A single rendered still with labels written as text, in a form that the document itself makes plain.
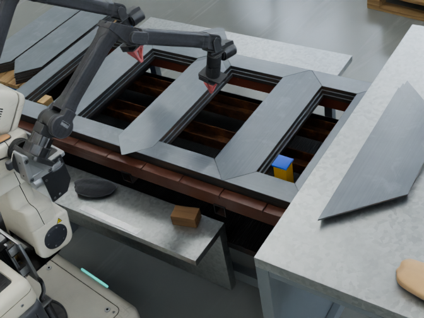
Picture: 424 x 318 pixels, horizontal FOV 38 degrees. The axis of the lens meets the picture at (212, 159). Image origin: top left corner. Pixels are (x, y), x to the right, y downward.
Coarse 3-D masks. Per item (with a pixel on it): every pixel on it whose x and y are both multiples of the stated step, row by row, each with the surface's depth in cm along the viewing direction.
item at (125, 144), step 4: (120, 136) 249; (120, 140) 247; (124, 140) 247; (128, 140) 246; (132, 140) 246; (120, 144) 245; (124, 144) 245; (128, 144) 244; (132, 144) 244; (136, 144) 244; (140, 144) 243; (144, 144) 243; (124, 148) 243; (128, 148) 243; (132, 148) 242; (136, 148) 242; (140, 148) 242; (144, 148) 241; (132, 152) 241
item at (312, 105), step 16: (112, 48) 312; (144, 64) 293; (224, 64) 277; (48, 80) 291; (128, 80) 286; (256, 80) 271; (272, 80) 267; (32, 96) 284; (112, 96) 279; (208, 96) 265; (320, 96) 254; (336, 96) 253; (352, 96) 249; (80, 112) 266; (192, 112) 258; (304, 112) 246; (176, 128) 251; (96, 144) 254; (112, 144) 247; (144, 160) 241; (160, 160) 235; (272, 160) 230; (192, 176) 230; (208, 176) 224; (240, 192) 220; (256, 192) 215
